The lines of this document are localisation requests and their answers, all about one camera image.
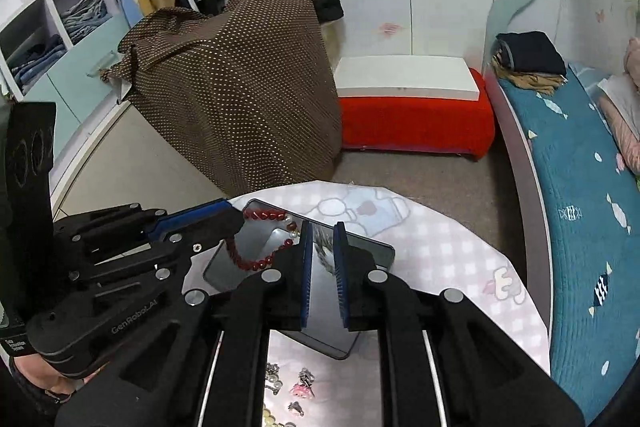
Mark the silver heart pearl charm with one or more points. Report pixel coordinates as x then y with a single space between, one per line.
272 378

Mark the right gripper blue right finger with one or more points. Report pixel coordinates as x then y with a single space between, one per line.
339 244

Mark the person left hand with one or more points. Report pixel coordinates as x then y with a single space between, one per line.
45 377

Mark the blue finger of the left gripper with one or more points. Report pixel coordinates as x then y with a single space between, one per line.
180 220

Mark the green and pink quilt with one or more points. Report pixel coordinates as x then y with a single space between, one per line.
624 121

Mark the black garment behind cover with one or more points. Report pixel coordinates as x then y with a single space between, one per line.
328 11

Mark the pink checkered tablecloth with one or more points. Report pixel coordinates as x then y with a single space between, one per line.
432 252

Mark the brown polka dot cover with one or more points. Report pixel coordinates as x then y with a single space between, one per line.
247 96

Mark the folded dark clothes stack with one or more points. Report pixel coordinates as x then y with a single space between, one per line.
529 61

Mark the white pillow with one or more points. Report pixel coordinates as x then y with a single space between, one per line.
621 90

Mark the teal candy print mattress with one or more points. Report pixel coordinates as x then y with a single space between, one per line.
592 210

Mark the pink kitty charm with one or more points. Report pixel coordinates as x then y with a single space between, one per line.
302 389

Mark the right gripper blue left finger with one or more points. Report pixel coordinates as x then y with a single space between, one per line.
307 244

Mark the red stool white top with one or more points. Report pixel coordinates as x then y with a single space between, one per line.
414 103

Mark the teal drawer cabinet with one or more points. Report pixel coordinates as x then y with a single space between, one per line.
73 83

